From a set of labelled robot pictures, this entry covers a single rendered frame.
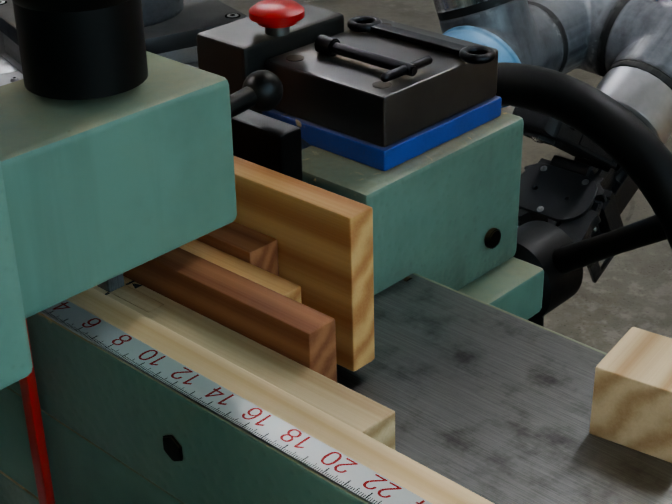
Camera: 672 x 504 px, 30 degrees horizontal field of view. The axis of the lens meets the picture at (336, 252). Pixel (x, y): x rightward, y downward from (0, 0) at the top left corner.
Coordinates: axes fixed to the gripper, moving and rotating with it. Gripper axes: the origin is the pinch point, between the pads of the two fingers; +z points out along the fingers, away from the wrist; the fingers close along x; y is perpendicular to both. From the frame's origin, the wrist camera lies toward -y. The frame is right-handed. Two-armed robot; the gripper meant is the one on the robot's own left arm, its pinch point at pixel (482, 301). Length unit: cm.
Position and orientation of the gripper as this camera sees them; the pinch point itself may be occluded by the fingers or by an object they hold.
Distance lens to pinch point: 99.1
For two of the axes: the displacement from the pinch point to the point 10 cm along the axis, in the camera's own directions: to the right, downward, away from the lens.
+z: -5.8, 7.5, -3.1
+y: 3.6, 5.8, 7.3
